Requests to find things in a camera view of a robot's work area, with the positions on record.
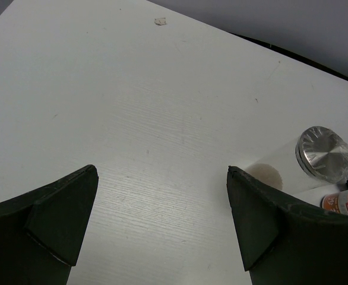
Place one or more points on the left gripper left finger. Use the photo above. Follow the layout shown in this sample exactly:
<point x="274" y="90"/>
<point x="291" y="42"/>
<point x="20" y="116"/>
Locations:
<point x="42" y="231"/>

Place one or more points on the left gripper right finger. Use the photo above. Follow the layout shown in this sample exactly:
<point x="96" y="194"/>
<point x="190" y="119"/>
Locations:
<point x="284" y="240"/>

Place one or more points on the red-lid dark sauce jar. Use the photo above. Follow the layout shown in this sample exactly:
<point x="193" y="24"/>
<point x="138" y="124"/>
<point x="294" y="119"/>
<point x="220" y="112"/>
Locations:
<point x="337" y="202"/>

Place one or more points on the clear silver-lid spice jar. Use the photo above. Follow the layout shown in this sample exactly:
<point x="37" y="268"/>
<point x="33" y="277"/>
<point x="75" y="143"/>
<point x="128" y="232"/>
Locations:
<point x="318" y="157"/>

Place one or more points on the small paper scrap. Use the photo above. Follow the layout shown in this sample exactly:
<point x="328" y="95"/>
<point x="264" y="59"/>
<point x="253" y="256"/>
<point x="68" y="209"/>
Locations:
<point x="160" y="21"/>

